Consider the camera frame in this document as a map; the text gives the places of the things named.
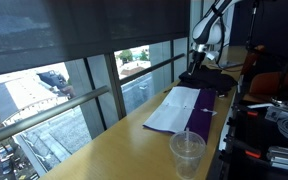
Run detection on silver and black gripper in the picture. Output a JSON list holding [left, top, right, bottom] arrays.
[[187, 43, 208, 76]]

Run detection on white and purple folder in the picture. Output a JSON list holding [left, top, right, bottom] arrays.
[[142, 86, 217, 144]]

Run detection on black cloth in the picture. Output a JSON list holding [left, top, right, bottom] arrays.
[[177, 64, 239, 96]]

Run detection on medium metal handrail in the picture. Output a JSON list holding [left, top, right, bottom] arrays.
[[118, 53, 186, 86]]

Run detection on small orange chair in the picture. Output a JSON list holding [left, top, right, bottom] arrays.
[[240, 44, 267, 76]]

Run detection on small black clamp orange tag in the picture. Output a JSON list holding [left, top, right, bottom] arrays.
[[230, 104, 260, 118]]

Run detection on black tripod pole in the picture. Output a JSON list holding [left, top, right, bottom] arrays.
[[245, 0, 260, 51]]

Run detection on large orange chair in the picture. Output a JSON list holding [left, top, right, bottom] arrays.
[[249, 61, 288, 102]]

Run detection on clear plastic cup with lid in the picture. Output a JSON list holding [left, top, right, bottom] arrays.
[[169, 130, 207, 180]]

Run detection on large black clamp orange tag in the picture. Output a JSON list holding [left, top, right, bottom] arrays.
[[221, 134, 263, 164]]

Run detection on grey power strip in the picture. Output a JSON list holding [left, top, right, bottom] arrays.
[[264, 105, 288, 123]]

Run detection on dark roller window blind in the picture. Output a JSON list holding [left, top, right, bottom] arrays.
[[0, 0, 191, 78]]

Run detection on silver metal rails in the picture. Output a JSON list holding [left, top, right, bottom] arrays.
[[266, 145, 288, 174]]

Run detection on long metal handrail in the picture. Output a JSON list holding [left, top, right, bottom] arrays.
[[0, 85, 111, 150]]

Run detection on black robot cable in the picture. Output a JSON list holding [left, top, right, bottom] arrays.
[[215, 13, 226, 66]]

